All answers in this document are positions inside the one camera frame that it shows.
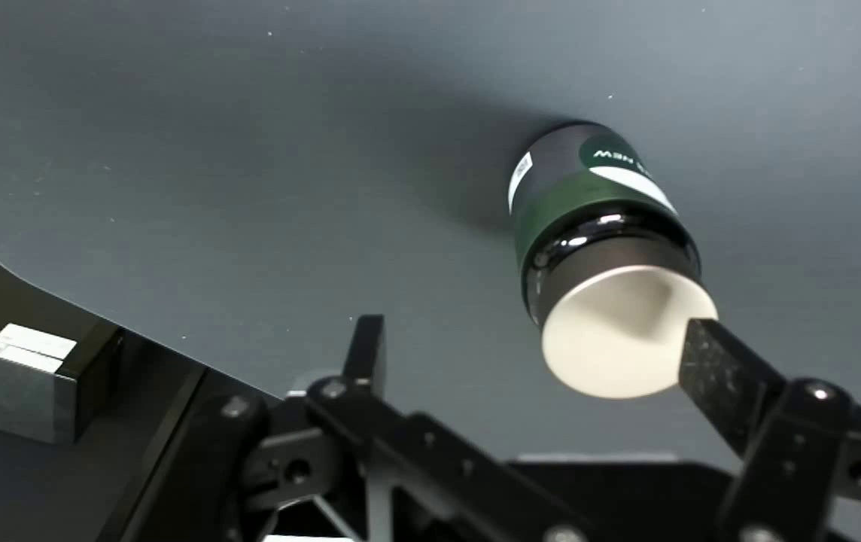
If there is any dark bottle with white cap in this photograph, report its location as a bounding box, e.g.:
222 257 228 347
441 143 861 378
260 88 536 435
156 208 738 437
507 121 720 402

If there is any black box with white block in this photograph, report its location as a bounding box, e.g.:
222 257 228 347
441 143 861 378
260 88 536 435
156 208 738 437
0 326 121 446

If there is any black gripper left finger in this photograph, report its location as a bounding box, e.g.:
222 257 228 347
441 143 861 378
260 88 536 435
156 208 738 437
343 313 386 392

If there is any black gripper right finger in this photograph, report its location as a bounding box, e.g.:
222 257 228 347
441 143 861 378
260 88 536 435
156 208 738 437
676 319 786 460

